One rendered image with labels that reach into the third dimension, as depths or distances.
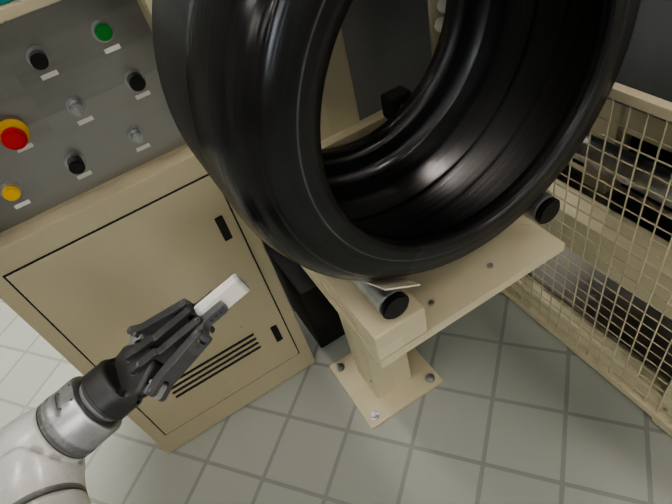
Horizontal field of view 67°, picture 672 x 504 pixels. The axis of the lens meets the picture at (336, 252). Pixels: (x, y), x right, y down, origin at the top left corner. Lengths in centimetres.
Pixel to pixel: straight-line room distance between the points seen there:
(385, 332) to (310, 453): 95
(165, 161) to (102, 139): 13
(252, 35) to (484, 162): 51
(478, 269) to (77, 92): 80
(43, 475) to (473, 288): 64
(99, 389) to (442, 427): 111
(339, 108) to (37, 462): 70
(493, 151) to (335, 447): 105
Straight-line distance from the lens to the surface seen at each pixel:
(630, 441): 165
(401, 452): 158
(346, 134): 95
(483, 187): 83
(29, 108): 112
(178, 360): 67
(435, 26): 117
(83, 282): 126
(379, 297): 70
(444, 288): 84
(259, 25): 44
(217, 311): 67
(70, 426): 72
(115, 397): 70
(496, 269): 87
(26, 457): 74
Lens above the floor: 146
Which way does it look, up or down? 44 degrees down
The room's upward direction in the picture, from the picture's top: 17 degrees counter-clockwise
